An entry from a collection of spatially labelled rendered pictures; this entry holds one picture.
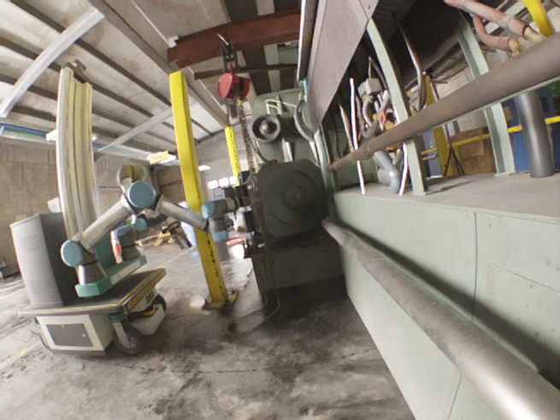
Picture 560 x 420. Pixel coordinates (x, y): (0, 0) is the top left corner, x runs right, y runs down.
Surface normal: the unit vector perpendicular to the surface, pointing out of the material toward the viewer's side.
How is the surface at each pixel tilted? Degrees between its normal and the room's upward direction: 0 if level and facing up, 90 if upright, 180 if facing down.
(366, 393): 0
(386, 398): 0
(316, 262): 90
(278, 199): 90
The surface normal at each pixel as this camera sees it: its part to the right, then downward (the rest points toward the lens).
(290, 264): -0.04, 0.07
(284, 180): 0.25, -0.07
